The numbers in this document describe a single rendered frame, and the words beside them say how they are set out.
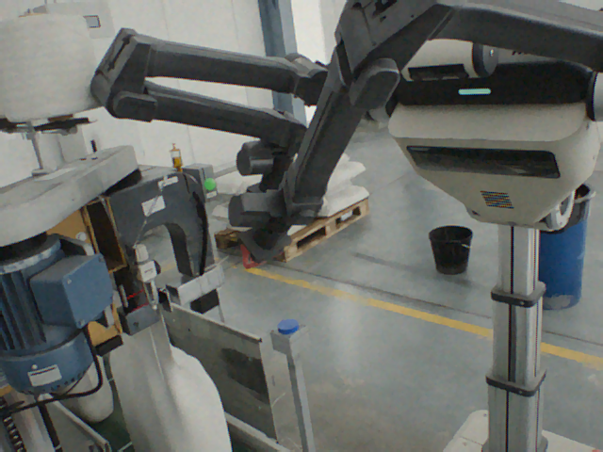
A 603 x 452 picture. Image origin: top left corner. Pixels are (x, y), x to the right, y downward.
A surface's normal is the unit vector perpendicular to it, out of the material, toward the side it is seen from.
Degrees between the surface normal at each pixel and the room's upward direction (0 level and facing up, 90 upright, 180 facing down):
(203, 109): 110
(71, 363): 91
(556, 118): 40
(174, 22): 90
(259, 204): 53
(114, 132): 90
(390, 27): 63
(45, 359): 91
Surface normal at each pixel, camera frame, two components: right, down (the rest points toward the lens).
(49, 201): 0.99, -0.11
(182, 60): 0.59, 0.52
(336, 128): 0.13, 0.92
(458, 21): 0.39, 0.87
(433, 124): -0.51, -0.49
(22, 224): 0.72, 0.15
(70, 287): 0.96, -0.03
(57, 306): -0.28, 0.36
